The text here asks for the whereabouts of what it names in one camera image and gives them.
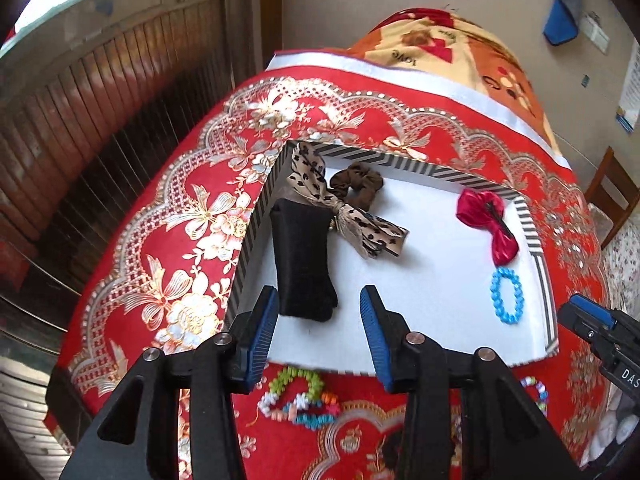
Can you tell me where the brown fabric scrunchie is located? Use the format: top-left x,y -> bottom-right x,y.
330,162 -> 384,211

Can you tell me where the red floral bed cover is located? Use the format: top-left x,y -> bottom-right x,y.
56,46 -> 608,479

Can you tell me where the orange love print blanket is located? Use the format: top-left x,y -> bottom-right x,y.
319,6 -> 561,154

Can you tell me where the wooden slatted headboard panel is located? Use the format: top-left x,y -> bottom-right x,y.
1,0 -> 255,356

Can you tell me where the leopard print ribbon bow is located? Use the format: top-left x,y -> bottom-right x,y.
288,142 -> 409,258

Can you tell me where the striped white jewelry tray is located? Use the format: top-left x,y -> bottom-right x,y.
223,141 -> 560,377

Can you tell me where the rainbow bead bracelet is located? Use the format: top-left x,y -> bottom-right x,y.
519,375 -> 550,418

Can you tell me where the blue bead bracelet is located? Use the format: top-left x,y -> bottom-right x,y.
489,266 -> 525,325

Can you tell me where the green multicolour flower bracelet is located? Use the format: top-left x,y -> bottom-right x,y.
257,365 -> 343,432

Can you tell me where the wall poster paper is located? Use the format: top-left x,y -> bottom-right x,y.
615,39 -> 640,134

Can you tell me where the white wall switch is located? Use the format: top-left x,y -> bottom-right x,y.
579,12 -> 610,55

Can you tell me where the floral sheet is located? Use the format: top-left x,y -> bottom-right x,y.
580,206 -> 639,474

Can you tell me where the wooden chair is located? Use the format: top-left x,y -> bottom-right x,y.
585,146 -> 639,249

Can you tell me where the blue grey hanging cloth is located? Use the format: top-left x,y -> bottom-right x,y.
542,0 -> 582,47

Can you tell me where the red satin bow clip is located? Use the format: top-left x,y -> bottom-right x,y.
456,188 -> 520,266

